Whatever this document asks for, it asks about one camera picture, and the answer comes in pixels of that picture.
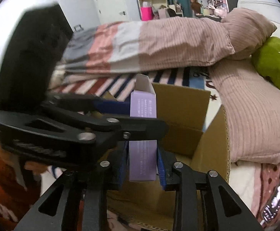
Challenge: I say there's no purple rectangular box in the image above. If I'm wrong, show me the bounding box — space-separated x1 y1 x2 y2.
128 74 157 182

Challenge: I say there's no cardboard box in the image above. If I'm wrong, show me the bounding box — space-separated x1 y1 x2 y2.
107 83 230 230

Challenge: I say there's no red sweater left forearm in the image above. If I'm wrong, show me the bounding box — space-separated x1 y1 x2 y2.
0 157 41 230

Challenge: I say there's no person's left hand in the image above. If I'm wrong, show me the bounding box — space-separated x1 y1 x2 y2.
0 143 48 190

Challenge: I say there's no striped fleece blanket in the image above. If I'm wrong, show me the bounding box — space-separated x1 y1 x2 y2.
51 67 221 102

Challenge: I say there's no dark decorated phone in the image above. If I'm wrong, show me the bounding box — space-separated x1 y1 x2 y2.
261 181 280 224

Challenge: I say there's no patchwork striped duvet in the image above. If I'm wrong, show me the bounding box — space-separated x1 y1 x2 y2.
56 17 235 75

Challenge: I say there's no black suitcase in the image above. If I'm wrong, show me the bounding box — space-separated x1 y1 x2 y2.
74 24 84 32

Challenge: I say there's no pink striped bed sheet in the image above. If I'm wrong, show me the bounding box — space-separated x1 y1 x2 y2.
209 59 280 164

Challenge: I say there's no white door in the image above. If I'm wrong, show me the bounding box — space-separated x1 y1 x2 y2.
95 0 130 24

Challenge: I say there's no pink gift bag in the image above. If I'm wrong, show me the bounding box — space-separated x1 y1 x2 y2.
140 7 154 21

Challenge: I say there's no yellow top cabinet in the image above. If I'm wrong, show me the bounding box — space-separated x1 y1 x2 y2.
137 0 169 15

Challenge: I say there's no pink striped pillow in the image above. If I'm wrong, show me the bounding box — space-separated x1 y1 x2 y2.
221 8 277 60

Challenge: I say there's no green plush toy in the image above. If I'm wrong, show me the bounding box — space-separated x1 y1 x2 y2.
251 37 280 90

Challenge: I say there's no white headboard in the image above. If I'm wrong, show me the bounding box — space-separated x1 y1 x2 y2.
237 0 280 30

